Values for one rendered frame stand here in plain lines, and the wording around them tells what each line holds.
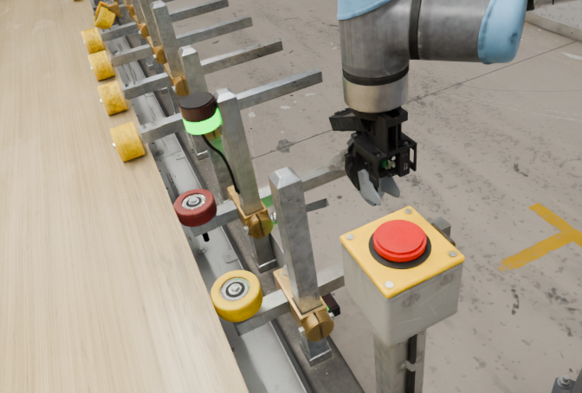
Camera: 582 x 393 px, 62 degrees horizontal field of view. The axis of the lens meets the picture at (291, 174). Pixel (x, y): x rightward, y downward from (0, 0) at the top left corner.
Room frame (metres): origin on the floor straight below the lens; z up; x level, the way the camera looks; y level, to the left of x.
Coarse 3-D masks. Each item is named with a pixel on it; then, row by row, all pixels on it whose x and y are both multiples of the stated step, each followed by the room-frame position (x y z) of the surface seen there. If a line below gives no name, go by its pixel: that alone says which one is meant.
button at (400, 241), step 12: (384, 228) 0.27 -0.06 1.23; (396, 228) 0.26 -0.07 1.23; (408, 228) 0.26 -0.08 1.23; (420, 228) 0.26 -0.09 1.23; (384, 240) 0.25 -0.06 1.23; (396, 240) 0.25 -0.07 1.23; (408, 240) 0.25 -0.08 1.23; (420, 240) 0.25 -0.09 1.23; (384, 252) 0.24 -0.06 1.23; (396, 252) 0.24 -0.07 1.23; (408, 252) 0.24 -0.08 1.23; (420, 252) 0.24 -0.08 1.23
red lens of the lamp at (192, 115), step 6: (210, 102) 0.71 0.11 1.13; (180, 108) 0.71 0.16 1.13; (198, 108) 0.69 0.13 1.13; (204, 108) 0.70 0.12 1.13; (210, 108) 0.70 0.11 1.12; (216, 108) 0.72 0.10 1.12; (186, 114) 0.70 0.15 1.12; (192, 114) 0.69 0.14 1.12; (198, 114) 0.69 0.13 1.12; (204, 114) 0.70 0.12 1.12; (210, 114) 0.70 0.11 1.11; (186, 120) 0.70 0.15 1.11; (192, 120) 0.69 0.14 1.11; (198, 120) 0.69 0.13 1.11
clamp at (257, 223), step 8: (232, 192) 0.79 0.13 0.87; (232, 200) 0.78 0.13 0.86; (240, 208) 0.74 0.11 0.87; (264, 208) 0.73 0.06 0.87; (240, 216) 0.74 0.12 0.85; (248, 216) 0.71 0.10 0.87; (256, 216) 0.71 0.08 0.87; (264, 216) 0.71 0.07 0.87; (248, 224) 0.70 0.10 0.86; (256, 224) 0.69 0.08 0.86; (264, 224) 0.70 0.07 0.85; (272, 224) 0.70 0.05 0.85; (248, 232) 0.70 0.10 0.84; (256, 232) 0.69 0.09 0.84; (264, 232) 0.70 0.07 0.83
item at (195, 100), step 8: (192, 96) 0.74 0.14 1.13; (200, 96) 0.73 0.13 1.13; (208, 96) 0.73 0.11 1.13; (184, 104) 0.71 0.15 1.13; (192, 104) 0.71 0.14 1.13; (200, 104) 0.71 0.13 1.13; (224, 136) 0.72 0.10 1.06; (208, 144) 0.72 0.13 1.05; (224, 160) 0.72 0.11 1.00; (232, 176) 0.73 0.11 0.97
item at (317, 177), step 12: (324, 168) 0.84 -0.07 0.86; (312, 180) 0.81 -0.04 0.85; (324, 180) 0.82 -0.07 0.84; (264, 192) 0.79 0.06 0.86; (228, 204) 0.77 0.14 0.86; (264, 204) 0.77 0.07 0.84; (216, 216) 0.74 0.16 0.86; (228, 216) 0.75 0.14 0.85; (192, 228) 0.72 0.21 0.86; (204, 228) 0.73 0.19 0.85; (216, 228) 0.74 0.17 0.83
